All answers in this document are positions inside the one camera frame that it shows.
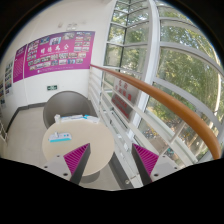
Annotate green exit sign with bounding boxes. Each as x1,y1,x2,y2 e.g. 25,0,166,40
47,85,58,91

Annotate red lettered glass sign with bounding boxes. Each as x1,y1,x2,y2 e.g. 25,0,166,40
112,78,138,120

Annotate white framed window wall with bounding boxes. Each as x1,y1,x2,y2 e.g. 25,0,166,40
104,0,224,166

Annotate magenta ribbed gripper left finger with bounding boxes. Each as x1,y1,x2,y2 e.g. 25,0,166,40
42,143,92,186

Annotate white metal railing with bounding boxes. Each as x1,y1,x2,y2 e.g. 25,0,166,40
89,66,186,189

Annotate large magenta wall poster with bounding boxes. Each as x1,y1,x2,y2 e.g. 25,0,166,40
24,31,95,78

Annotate photo board on left wall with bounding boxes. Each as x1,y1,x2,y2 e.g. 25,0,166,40
5,59,14,96

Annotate wooden handrail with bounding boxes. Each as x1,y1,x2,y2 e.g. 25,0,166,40
91,64,222,160

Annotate grey curved armchair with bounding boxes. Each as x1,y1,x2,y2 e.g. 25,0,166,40
43,91,96,128

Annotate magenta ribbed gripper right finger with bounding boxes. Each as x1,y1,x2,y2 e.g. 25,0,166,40
131,143,183,186

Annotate small magenta wall poster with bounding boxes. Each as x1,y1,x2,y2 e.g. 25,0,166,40
13,45,27,83

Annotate round beige table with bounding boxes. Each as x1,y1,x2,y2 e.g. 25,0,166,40
42,119,114,176

